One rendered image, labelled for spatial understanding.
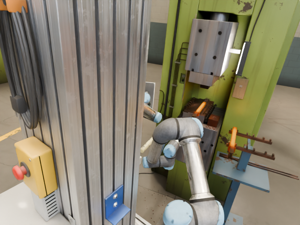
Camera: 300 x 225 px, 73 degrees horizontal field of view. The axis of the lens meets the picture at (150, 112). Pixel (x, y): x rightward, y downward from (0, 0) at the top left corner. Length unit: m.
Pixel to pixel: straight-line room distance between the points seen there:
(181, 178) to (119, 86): 1.82
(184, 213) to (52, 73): 0.74
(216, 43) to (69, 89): 1.42
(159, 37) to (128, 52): 7.55
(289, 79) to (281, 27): 6.24
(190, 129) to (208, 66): 0.80
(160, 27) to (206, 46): 6.35
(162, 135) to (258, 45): 1.11
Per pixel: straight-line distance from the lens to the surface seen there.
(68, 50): 0.39
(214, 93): 2.29
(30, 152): 0.55
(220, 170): 1.73
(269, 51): 1.83
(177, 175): 2.24
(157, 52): 8.11
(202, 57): 1.74
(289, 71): 7.94
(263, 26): 1.82
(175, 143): 1.37
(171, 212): 0.94
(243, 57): 1.80
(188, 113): 1.90
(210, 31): 1.71
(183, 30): 1.92
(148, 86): 1.89
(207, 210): 0.99
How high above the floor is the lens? 1.77
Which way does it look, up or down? 26 degrees down
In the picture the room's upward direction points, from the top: 5 degrees clockwise
